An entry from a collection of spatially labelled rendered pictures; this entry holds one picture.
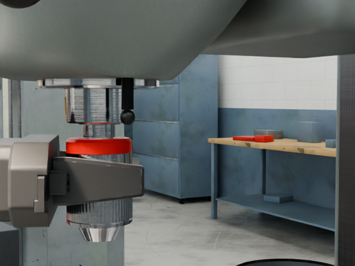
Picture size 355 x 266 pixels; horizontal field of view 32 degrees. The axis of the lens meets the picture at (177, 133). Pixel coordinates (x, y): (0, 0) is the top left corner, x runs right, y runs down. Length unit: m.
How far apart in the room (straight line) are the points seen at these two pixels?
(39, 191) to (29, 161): 0.02
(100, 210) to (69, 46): 0.12
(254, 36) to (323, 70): 6.11
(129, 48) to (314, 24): 0.12
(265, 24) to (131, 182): 0.15
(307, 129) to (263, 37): 5.78
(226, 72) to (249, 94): 0.58
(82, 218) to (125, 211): 0.03
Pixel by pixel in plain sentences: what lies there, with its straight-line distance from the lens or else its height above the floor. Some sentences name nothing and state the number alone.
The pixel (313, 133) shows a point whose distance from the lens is 6.20.
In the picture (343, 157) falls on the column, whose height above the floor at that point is 1.23.
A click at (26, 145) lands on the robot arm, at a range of 0.40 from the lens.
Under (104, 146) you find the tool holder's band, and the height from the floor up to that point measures 1.26.
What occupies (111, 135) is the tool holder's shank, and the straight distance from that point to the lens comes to 0.44.
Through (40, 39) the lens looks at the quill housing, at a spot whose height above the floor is 1.33.
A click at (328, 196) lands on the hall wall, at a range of 6.55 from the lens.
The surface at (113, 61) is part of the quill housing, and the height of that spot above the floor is 1.32.
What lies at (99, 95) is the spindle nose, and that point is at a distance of 0.42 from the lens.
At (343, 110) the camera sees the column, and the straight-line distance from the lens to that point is 0.77.
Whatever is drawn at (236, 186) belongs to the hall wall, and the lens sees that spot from 7.85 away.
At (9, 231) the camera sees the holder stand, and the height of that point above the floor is 1.11.
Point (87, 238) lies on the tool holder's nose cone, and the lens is 0.45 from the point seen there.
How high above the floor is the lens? 1.30
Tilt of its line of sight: 3 degrees down
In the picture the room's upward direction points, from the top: straight up
